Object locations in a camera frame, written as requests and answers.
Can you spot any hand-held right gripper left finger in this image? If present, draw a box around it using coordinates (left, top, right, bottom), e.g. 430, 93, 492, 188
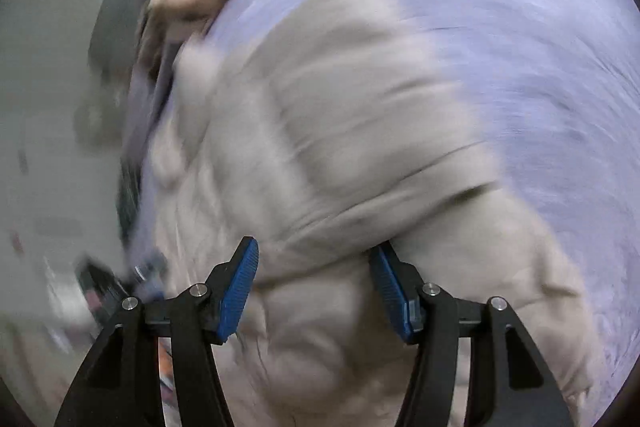
54, 236, 260, 427

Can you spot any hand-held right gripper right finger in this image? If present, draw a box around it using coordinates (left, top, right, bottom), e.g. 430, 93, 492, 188
368, 241, 574, 427

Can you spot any beige puffer jacket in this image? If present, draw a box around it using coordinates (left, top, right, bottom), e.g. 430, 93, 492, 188
142, 0, 608, 427

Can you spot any light bed sheet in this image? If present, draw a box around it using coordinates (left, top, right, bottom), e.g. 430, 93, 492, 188
120, 0, 637, 427

